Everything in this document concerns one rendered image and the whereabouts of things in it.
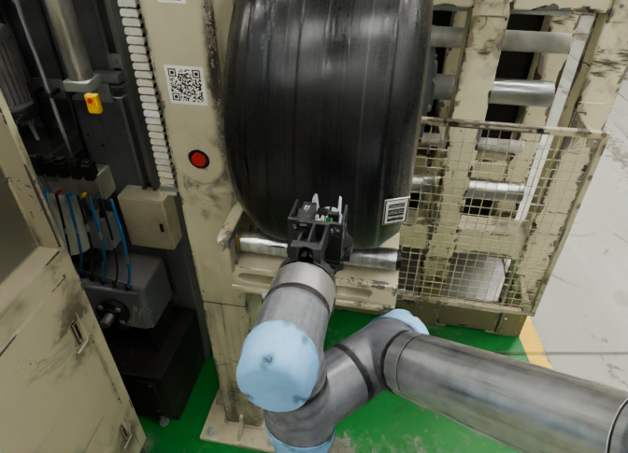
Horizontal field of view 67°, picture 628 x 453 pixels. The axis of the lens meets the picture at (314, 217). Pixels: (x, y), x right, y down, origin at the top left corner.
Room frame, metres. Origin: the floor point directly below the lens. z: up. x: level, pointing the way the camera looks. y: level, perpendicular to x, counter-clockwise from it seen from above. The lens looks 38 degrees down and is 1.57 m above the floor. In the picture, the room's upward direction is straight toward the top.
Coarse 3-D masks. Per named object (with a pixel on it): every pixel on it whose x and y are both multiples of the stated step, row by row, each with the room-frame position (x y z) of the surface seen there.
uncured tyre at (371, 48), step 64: (256, 0) 0.73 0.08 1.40; (320, 0) 0.71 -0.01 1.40; (384, 0) 0.70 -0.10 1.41; (256, 64) 0.66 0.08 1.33; (320, 64) 0.65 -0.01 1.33; (384, 64) 0.64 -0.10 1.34; (256, 128) 0.63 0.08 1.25; (320, 128) 0.61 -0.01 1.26; (384, 128) 0.60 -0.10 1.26; (256, 192) 0.63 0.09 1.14; (320, 192) 0.60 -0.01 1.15; (384, 192) 0.60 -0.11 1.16
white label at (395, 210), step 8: (392, 200) 0.60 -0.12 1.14; (400, 200) 0.60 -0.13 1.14; (408, 200) 0.60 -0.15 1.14; (384, 208) 0.60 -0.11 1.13; (392, 208) 0.60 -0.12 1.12; (400, 208) 0.60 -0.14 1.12; (384, 216) 0.60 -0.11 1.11; (392, 216) 0.61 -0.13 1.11; (400, 216) 0.61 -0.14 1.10; (384, 224) 0.61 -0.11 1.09
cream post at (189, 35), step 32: (192, 0) 0.85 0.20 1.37; (224, 0) 0.92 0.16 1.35; (160, 32) 0.86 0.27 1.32; (192, 32) 0.85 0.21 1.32; (224, 32) 0.91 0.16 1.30; (160, 64) 0.87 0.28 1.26; (192, 64) 0.85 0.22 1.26; (224, 64) 0.89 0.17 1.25; (160, 96) 0.87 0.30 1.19; (192, 128) 0.86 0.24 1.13; (224, 160) 0.85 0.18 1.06; (192, 192) 0.86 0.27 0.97; (224, 192) 0.85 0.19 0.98; (192, 224) 0.87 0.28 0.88; (224, 288) 0.86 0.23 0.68; (224, 320) 0.86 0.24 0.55; (224, 352) 0.86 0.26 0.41; (224, 384) 0.86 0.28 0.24; (256, 416) 0.85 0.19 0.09
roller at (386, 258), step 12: (240, 240) 0.77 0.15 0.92; (252, 240) 0.77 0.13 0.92; (264, 240) 0.76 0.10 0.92; (276, 240) 0.76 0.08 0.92; (252, 252) 0.76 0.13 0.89; (264, 252) 0.75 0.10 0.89; (276, 252) 0.75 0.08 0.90; (360, 252) 0.73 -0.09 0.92; (372, 252) 0.73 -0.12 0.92; (384, 252) 0.72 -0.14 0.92; (396, 252) 0.72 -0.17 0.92; (360, 264) 0.72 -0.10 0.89; (372, 264) 0.71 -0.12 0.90; (384, 264) 0.71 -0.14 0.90; (396, 264) 0.70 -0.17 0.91
